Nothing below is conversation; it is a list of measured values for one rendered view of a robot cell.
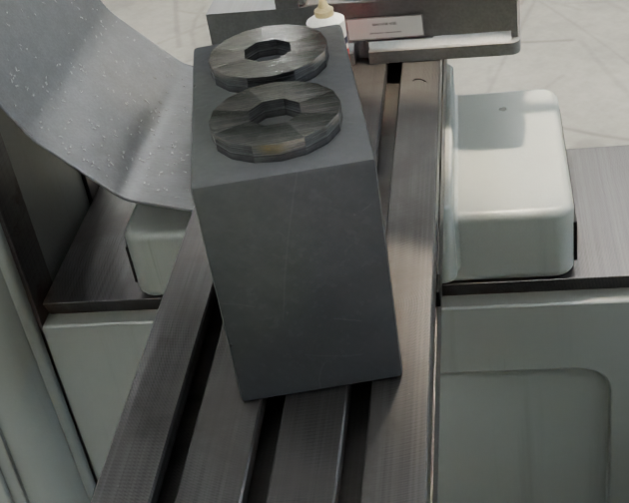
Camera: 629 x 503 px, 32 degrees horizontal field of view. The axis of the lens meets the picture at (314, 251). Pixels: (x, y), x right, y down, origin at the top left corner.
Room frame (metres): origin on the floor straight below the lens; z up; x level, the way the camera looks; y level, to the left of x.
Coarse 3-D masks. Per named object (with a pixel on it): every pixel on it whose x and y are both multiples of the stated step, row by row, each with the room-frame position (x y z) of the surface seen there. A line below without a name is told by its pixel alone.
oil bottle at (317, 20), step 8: (320, 0) 1.08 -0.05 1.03; (320, 8) 1.08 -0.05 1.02; (328, 8) 1.08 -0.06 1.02; (320, 16) 1.07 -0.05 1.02; (328, 16) 1.07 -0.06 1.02; (336, 16) 1.07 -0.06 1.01; (312, 24) 1.07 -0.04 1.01; (320, 24) 1.07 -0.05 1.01; (328, 24) 1.06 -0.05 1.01; (344, 24) 1.07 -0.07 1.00; (344, 32) 1.07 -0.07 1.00
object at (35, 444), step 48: (0, 144) 1.10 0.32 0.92; (0, 192) 1.07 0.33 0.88; (48, 192) 1.18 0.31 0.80; (96, 192) 1.31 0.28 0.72; (0, 240) 1.04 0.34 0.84; (48, 240) 1.15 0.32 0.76; (0, 288) 1.03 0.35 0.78; (48, 288) 1.10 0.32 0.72; (0, 336) 1.02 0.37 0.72; (0, 384) 1.01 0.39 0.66; (48, 384) 1.04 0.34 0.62; (0, 432) 1.01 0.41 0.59; (48, 432) 1.02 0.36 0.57; (0, 480) 1.00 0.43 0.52; (48, 480) 1.01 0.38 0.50; (96, 480) 1.05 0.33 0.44
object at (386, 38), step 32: (224, 0) 1.22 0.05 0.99; (256, 0) 1.20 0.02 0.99; (288, 0) 1.16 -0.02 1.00; (352, 0) 1.15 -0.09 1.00; (384, 0) 1.14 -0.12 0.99; (416, 0) 1.13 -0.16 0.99; (448, 0) 1.12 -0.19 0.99; (480, 0) 1.11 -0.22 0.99; (512, 0) 1.10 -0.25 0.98; (224, 32) 1.18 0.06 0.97; (352, 32) 1.15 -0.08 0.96; (384, 32) 1.14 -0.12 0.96; (416, 32) 1.13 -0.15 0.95; (448, 32) 1.12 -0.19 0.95; (480, 32) 1.11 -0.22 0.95; (512, 32) 1.10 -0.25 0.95; (352, 64) 1.13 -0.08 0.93
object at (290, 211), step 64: (256, 64) 0.75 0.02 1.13; (320, 64) 0.74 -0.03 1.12; (192, 128) 0.70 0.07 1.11; (256, 128) 0.65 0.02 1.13; (320, 128) 0.63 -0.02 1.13; (192, 192) 0.61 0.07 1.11; (256, 192) 0.61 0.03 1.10; (320, 192) 0.61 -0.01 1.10; (256, 256) 0.61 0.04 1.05; (320, 256) 0.61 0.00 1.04; (384, 256) 0.61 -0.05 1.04; (256, 320) 0.61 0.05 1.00; (320, 320) 0.61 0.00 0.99; (384, 320) 0.61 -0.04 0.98; (256, 384) 0.61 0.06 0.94; (320, 384) 0.61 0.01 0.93
